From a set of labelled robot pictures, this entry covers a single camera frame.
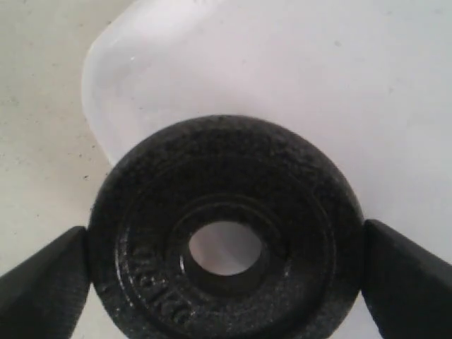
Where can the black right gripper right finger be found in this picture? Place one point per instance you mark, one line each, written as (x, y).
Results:
(407, 289)

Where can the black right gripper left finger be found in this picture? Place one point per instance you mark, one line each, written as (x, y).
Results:
(44, 296)

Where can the black weight plate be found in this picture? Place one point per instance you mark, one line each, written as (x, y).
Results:
(226, 227)

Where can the white rectangular plastic tray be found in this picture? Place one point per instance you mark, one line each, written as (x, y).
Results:
(369, 82)

